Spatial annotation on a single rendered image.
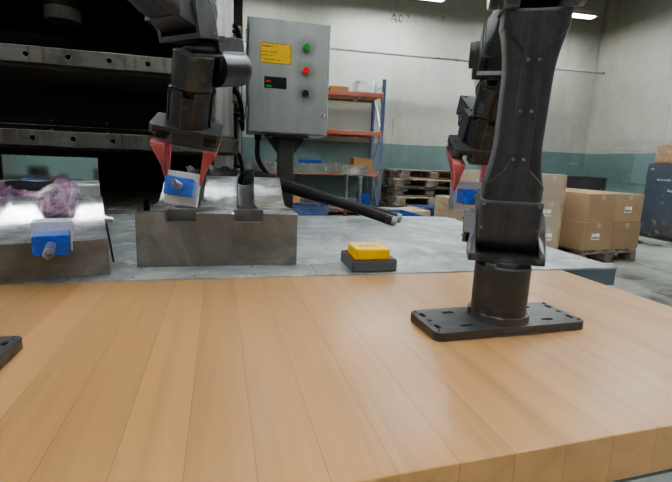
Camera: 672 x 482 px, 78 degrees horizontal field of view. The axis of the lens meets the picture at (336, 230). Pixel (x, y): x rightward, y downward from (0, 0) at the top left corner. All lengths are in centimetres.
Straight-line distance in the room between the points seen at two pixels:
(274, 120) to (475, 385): 133
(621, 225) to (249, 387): 521
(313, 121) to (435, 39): 676
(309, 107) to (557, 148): 802
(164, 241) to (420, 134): 736
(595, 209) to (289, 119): 401
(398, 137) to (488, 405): 749
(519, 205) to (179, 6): 48
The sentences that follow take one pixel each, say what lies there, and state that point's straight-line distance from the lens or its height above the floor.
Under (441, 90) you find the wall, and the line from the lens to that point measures 816.
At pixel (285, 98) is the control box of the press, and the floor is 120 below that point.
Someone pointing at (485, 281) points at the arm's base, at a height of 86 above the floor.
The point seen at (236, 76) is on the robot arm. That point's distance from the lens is 71.
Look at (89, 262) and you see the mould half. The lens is 72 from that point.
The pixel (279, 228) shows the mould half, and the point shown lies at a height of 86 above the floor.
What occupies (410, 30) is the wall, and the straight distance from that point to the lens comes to 813.
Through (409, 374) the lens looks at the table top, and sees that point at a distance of 40.
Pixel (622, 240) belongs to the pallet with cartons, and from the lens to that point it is 550.
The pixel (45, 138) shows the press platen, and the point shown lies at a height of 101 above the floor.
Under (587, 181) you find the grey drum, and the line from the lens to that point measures 740.
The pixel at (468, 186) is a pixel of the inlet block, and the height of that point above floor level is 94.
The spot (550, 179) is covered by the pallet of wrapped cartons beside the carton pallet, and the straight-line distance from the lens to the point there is 458.
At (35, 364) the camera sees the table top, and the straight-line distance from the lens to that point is 46.
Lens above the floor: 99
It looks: 10 degrees down
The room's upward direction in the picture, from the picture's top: 2 degrees clockwise
